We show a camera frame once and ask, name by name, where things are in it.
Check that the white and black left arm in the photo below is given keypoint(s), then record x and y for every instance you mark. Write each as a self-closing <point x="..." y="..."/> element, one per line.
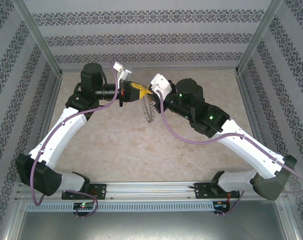
<point x="59" y="135"/>

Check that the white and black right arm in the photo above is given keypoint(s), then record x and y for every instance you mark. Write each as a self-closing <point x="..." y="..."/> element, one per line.
<point x="249" y="150"/>

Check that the right circuit board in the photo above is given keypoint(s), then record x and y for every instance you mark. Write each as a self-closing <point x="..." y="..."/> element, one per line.
<point x="220" y="204"/>

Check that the circuit board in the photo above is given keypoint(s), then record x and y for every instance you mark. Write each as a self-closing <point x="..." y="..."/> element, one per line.
<point x="84" y="205"/>
<point x="220" y="204"/>

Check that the left circuit board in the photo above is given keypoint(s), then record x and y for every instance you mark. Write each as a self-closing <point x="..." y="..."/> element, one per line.
<point x="84" y="205"/>

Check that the sheet metal panel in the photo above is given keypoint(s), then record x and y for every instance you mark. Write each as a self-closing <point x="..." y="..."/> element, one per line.
<point x="151" y="227"/>

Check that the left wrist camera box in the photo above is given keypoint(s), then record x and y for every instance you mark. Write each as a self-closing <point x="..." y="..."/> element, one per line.
<point x="124" y="73"/>

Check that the aluminium frame post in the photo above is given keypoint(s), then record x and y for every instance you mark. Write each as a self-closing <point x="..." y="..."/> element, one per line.
<point x="39" y="37"/>
<point x="259" y="37"/>

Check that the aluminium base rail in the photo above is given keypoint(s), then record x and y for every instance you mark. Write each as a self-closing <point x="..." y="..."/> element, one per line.
<point x="151" y="190"/>

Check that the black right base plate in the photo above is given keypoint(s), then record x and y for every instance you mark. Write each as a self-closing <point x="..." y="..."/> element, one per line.
<point x="202" y="191"/>

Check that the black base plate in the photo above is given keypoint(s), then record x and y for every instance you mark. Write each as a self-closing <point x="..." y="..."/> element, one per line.
<point x="99" y="191"/>
<point x="202" y="191"/>

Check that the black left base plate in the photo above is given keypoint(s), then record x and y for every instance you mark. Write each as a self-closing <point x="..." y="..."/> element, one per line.
<point x="99" y="191"/>

